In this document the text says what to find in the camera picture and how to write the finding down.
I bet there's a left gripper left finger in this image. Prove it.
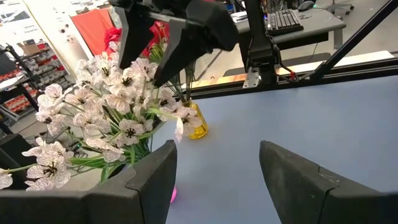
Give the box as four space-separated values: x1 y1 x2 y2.
0 139 178 224

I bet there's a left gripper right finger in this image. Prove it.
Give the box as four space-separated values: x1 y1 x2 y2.
259 139 398 224

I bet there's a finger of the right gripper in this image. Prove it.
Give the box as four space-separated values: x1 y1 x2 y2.
115 2 156 70
154 0 239 88

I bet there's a red artificial flower bunch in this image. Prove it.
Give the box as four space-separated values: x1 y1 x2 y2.
103 27 124 52
141 21 197 103

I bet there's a pink glass vase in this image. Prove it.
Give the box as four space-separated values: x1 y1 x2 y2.
169 185 178 205

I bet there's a yellow glass vase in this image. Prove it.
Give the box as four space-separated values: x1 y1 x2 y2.
183 100 209 140

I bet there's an orange partition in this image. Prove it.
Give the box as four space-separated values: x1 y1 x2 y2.
70 7 116 57

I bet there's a parts bin shelf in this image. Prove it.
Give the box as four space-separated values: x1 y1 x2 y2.
0 40 75 122

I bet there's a black keyboard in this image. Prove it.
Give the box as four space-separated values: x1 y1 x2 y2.
266 8 305 35

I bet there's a blue table mat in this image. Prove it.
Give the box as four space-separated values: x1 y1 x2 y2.
152 74 398 224

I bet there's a cardboard box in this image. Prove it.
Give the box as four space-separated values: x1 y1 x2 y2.
17 39 41 56

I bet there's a black box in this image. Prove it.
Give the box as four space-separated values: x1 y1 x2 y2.
0 133 38 190

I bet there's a black computer mouse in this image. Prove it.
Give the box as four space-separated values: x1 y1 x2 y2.
297 0 317 12

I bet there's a grey desk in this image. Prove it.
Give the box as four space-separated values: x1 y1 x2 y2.
229 7 348 44

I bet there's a silver metal bracket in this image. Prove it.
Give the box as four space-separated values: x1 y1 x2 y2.
242 67 261 90

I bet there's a black aluminium table frame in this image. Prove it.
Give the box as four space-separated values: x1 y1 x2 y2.
180 0 398 100

